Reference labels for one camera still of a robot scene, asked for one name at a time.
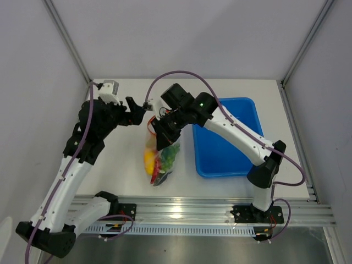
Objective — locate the aluminium frame rail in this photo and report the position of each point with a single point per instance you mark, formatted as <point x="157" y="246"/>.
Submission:
<point x="216" y="212"/>

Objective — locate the green grape bunch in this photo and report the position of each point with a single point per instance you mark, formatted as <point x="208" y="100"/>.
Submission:
<point x="168" y="156"/>

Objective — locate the white slotted cable duct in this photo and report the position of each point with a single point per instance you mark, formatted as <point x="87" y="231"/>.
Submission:
<point x="168" y="229"/>

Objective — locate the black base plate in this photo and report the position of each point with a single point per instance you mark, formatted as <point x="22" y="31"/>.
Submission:
<point x="250" y="214"/>
<point x="125" y="209"/>

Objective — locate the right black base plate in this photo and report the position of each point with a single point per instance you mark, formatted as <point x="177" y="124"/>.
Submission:
<point x="250" y="214"/>

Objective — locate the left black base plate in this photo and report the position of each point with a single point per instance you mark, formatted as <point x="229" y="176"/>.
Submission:
<point x="125" y="209"/>

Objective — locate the right corner frame post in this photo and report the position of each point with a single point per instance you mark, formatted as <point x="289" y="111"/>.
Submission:
<point x="308" y="40"/>

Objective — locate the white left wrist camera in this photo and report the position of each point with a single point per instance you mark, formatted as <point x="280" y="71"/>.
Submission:
<point x="108" y="92"/>

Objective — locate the red chili pepper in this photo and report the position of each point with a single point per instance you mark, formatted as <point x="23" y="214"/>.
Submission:
<point x="156" y="175"/>

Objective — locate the left corner frame post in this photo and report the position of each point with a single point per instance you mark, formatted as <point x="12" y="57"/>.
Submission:
<point x="66" y="38"/>

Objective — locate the blue plastic bin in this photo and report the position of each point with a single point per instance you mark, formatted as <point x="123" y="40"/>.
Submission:
<point x="215" y="157"/>

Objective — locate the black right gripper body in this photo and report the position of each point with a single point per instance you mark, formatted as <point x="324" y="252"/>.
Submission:
<point x="170" y="125"/>

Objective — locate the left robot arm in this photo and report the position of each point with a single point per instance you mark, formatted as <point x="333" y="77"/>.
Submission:
<point x="51" y="229"/>

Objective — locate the orange yellow bell pepper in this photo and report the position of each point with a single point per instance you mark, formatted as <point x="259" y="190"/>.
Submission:
<point x="149" y="160"/>

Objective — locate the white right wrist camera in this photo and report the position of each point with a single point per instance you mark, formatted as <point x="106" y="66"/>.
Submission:
<point x="155" y="106"/>

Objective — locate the clear zip top bag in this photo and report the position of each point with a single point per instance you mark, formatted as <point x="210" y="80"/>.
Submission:
<point x="151" y="143"/>

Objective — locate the corner frame post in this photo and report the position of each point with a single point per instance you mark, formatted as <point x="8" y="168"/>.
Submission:
<point x="308" y="40"/>
<point x="66" y="38"/>

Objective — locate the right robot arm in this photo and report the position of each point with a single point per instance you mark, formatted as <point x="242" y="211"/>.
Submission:
<point x="177" y="108"/>

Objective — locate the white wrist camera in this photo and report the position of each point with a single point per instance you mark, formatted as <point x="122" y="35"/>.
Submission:
<point x="108" y="92"/>
<point x="155" y="106"/>

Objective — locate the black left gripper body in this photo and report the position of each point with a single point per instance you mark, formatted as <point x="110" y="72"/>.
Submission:
<point x="126" y="118"/>

